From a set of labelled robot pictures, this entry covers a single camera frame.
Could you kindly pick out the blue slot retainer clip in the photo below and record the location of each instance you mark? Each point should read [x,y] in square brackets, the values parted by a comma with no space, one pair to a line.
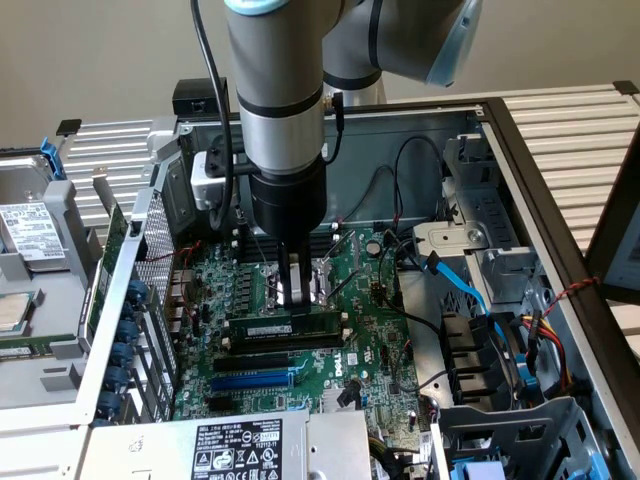
[136,290]
[121,353]
[126,331]
[116,376]
[107,401]

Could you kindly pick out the coin cell battery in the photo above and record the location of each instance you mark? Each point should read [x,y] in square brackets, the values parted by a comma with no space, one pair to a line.
[374,246]

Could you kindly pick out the green graphics card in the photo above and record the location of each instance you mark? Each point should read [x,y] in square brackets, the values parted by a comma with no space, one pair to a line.
[107,260]

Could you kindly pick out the silver power supply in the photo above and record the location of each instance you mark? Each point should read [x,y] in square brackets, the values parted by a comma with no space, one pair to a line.
[150,450]

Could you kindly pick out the silver metal disk bay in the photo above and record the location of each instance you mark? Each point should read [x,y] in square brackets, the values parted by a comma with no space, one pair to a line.
[450,235]

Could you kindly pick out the green motherboard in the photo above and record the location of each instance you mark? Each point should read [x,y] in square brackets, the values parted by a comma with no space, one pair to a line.
[360,320]

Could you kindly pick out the short black expansion slot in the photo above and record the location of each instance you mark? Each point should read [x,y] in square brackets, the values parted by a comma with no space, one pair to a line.
[222,405]

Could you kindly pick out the silver hard disk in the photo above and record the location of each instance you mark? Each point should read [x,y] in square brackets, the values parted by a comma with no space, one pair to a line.
[30,225]

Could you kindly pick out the silver USB port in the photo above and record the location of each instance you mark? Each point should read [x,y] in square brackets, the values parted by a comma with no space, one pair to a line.
[176,327]
[176,313]

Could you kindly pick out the blue expansion slot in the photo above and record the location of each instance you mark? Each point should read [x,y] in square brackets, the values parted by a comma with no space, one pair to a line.
[250,382]

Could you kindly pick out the silver finned chipset heatsink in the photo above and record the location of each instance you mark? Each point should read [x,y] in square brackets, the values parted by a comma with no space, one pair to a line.
[332,400]

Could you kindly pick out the silver ethernet port block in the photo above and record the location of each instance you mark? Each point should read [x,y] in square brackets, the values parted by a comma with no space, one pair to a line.
[182,279]

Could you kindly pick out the CPU chip silver lid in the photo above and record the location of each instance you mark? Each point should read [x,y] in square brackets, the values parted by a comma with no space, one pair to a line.
[15,312]

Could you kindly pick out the green RAM stick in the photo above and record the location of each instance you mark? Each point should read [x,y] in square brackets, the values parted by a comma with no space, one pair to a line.
[260,330]
[35,345]

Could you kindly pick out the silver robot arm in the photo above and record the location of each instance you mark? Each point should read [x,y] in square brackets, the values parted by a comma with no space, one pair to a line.
[280,65]

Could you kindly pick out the grey metal drive cage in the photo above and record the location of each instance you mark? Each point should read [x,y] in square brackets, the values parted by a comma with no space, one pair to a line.
[500,420]

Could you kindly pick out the open PC case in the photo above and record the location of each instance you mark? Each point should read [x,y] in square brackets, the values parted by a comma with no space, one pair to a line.
[365,135]

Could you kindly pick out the CPU socket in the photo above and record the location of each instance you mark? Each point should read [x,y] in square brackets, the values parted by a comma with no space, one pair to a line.
[320,290]

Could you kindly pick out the grey parts rack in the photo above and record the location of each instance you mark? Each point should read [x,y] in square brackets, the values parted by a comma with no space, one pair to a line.
[55,370]

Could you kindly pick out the silver stacked port block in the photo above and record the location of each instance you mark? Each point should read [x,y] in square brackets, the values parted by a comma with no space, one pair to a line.
[181,297]

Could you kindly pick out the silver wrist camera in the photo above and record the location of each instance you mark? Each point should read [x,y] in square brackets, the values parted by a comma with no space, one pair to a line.
[202,190]

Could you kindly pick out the black table end cap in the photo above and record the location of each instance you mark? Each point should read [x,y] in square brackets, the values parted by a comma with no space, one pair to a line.
[68,127]
[626,88]

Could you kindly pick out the long black expansion slot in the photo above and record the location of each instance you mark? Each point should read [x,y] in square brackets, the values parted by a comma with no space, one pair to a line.
[250,362]

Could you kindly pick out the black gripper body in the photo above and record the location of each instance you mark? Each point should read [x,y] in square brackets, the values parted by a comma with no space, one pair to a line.
[290,205]

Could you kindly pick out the thin metal locking lever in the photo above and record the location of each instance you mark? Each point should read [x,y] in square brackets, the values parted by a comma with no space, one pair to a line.
[344,286]
[336,249]

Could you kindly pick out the black SATA plug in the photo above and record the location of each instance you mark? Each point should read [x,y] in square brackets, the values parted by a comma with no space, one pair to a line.
[349,394]

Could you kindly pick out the black framed panel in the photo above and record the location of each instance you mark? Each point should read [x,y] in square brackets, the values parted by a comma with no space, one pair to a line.
[597,240]

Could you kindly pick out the black box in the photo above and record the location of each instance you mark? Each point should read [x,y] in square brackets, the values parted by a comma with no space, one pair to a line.
[192,97]

